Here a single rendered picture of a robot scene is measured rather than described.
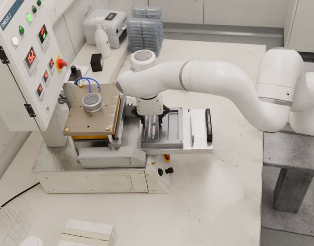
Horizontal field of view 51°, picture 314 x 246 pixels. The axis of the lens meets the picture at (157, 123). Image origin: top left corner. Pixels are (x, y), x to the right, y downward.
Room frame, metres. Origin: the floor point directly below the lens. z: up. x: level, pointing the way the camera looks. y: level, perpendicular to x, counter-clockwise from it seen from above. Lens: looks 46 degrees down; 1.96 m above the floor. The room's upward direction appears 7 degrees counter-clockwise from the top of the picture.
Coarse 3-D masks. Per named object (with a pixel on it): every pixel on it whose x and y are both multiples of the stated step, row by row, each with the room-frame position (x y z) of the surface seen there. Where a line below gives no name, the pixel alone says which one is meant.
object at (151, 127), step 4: (148, 116) 0.97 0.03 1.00; (152, 116) 0.96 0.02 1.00; (156, 116) 0.96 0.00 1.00; (148, 120) 0.94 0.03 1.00; (152, 120) 0.94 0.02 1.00; (156, 120) 0.94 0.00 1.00; (148, 124) 0.92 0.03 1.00; (152, 124) 0.92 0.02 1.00; (156, 124) 0.91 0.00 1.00; (148, 128) 0.90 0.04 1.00; (152, 128) 0.89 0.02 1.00; (156, 128) 0.89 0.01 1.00; (148, 132) 0.88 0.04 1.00; (152, 132) 0.87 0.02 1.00; (156, 132) 0.87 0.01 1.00; (144, 136) 0.86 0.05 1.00; (148, 136) 0.86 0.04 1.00; (152, 136) 0.85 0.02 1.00; (156, 136) 0.85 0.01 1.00; (144, 140) 0.84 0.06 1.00; (148, 140) 0.84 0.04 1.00; (152, 140) 0.83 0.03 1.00; (156, 140) 0.83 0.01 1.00
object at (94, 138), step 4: (120, 100) 1.04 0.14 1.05; (116, 116) 0.93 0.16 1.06; (116, 120) 0.91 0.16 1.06; (116, 124) 0.90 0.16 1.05; (72, 136) 0.86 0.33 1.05; (76, 136) 0.86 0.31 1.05; (80, 136) 0.86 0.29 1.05; (84, 136) 0.85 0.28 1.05; (88, 136) 0.85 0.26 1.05; (92, 136) 0.85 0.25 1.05; (96, 136) 0.85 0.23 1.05; (100, 136) 0.85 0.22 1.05; (104, 136) 0.84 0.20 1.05; (112, 136) 0.84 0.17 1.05; (76, 140) 0.86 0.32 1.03; (80, 140) 0.86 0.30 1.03; (84, 140) 0.85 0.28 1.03; (88, 140) 0.85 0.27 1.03; (92, 140) 0.85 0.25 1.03; (96, 140) 0.85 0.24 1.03; (100, 140) 0.85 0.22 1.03; (104, 140) 0.84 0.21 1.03
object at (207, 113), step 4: (208, 108) 0.96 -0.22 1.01; (208, 112) 0.94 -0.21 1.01; (208, 116) 0.92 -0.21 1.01; (208, 120) 0.90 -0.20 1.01; (208, 124) 0.87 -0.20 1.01; (208, 128) 0.85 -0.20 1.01; (208, 132) 0.83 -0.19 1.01; (212, 132) 0.83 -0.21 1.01; (208, 136) 0.82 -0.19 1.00; (212, 136) 0.82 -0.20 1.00; (208, 140) 0.82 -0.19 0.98; (212, 140) 0.82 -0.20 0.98
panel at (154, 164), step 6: (150, 156) 0.83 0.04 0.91; (162, 156) 0.89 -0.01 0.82; (150, 162) 0.81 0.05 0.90; (156, 162) 0.83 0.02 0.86; (162, 162) 0.86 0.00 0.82; (168, 162) 0.89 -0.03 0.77; (150, 168) 0.78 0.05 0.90; (156, 168) 0.80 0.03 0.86; (162, 168) 0.83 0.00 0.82; (156, 174) 0.78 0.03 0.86; (168, 174) 0.83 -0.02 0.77; (162, 180) 0.78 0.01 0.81; (168, 180) 0.80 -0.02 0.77; (168, 186) 0.77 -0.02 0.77
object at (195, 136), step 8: (184, 112) 1.00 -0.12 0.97; (192, 112) 0.95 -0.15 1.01; (200, 112) 0.99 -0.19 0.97; (184, 120) 0.95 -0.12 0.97; (192, 120) 0.91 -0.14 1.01; (200, 120) 0.94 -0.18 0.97; (184, 128) 0.90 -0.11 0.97; (192, 128) 0.86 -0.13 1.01; (200, 128) 0.89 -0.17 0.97; (184, 136) 0.86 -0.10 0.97; (192, 136) 0.83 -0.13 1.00; (200, 136) 0.85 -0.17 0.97; (184, 144) 0.82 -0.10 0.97; (192, 144) 0.82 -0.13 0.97; (200, 144) 0.81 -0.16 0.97; (208, 144) 0.81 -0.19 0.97; (152, 152) 0.81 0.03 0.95; (160, 152) 0.81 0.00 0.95; (168, 152) 0.81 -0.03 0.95; (176, 152) 0.80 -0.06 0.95; (184, 152) 0.80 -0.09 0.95; (192, 152) 0.79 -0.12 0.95; (200, 152) 0.79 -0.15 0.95; (208, 152) 0.79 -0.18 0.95
